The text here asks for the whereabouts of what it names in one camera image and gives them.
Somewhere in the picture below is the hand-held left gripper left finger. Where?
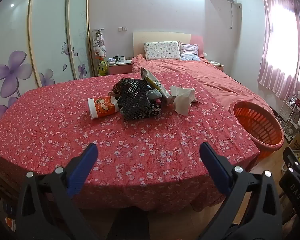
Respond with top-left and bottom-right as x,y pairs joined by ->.
15,142 -> 100,240

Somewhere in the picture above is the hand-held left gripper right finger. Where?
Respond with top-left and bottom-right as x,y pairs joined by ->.
199,142 -> 283,240

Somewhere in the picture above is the orange plastic basket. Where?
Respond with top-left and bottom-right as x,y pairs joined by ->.
229,101 -> 285,165

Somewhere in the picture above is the red paper cup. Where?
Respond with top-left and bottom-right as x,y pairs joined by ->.
87,96 -> 120,120

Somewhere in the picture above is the white tissue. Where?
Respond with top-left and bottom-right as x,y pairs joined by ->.
170,85 -> 199,116

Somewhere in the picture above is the dark floral cloth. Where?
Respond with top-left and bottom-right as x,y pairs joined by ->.
149,100 -> 163,117

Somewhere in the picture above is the brown striped cloth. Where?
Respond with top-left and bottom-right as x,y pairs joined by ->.
107,82 -> 123,98

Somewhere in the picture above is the black foam mesh net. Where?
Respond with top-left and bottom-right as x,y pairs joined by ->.
112,78 -> 163,120

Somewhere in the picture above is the light green cloth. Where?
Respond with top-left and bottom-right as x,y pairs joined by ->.
146,89 -> 163,100

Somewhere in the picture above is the silver snack packet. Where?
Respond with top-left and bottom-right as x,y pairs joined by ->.
140,67 -> 175,105

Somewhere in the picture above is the red floral tablecloth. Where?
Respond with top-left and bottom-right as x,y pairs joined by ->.
0,74 -> 260,213

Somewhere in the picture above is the bed with pink duvet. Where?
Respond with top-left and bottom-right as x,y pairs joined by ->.
130,54 -> 274,114

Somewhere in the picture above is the yellow green plush toy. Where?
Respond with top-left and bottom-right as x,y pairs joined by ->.
97,59 -> 108,77

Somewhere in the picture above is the pink white nightstand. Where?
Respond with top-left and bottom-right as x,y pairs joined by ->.
210,60 -> 225,73
107,59 -> 133,75

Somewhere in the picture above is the pink curtain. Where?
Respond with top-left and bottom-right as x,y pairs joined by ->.
257,0 -> 300,100

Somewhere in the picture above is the pink striped pillow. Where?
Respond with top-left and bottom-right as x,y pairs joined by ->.
179,42 -> 201,61

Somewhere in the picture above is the clear tube of plush toys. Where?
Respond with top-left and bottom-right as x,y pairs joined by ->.
91,28 -> 108,77

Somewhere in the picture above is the white floral pillow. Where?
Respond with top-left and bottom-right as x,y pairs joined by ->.
143,41 -> 181,61

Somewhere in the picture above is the wardrobe with purple flowers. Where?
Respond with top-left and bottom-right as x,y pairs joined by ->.
0,0 -> 94,128

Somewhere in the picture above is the beige pink headboard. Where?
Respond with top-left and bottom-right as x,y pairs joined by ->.
132,31 -> 204,60

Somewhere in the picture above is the white wire rack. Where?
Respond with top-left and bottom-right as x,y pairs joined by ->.
276,95 -> 300,140

